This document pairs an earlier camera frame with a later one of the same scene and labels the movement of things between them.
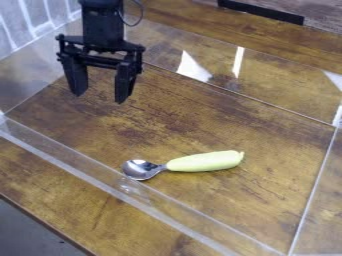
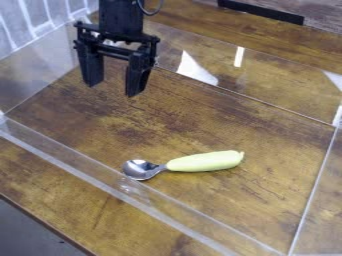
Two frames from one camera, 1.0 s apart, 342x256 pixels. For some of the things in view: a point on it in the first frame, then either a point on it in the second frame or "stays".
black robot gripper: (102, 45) -> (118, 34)
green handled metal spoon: (141, 169) stays
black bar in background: (269, 13) stays
